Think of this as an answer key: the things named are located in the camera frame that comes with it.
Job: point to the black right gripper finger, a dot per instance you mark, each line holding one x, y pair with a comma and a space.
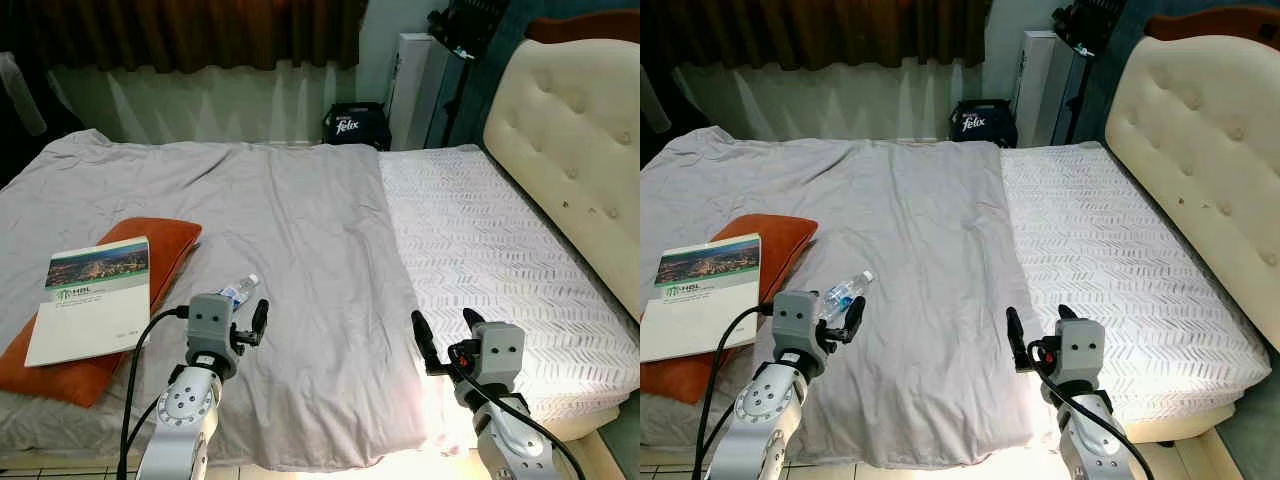
473, 320
1067, 313
427, 345
1018, 342

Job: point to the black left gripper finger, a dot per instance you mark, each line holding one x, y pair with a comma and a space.
260, 318
856, 318

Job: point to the clear plastic water bottle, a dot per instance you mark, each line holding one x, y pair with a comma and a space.
845, 290
240, 289

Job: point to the orange pillow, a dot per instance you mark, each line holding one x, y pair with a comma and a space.
165, 240
780, 235

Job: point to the white HBL book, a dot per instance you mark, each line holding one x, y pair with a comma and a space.
90, 320
700, 320

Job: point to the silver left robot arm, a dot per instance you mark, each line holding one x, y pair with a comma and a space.
765, 410
185, 410

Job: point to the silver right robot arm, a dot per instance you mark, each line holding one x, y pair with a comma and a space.
1090, 430
510, 430

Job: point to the grey bed blanket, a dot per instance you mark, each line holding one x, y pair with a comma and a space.
900, 240
280, 250

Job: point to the white patterned mattress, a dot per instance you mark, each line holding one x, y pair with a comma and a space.
500, 230
1120, 240

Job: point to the black Felix bag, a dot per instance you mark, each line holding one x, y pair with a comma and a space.
355, 125
985, 122

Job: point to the white sheer curtain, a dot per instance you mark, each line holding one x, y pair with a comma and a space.
830, 100
200, 105

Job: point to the cream tufted headboard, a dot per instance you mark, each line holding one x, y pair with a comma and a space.
1200, 130
570, 120

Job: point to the tall white box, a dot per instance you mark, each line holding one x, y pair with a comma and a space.
1035, 85
410, 90

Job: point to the brown curtain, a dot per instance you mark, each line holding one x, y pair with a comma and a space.
820, 30
180, 30

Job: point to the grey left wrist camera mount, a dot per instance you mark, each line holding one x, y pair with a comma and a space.
210, 320
795, 318

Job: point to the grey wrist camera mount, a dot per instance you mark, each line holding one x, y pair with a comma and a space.
1082, 348
503, 350
795, 318
210, 320

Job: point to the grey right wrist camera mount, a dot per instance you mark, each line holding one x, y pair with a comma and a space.
1082, 348
503, 350

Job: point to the brown wooden headboard frame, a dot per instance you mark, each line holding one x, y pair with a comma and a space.
1210, 22
590, 27

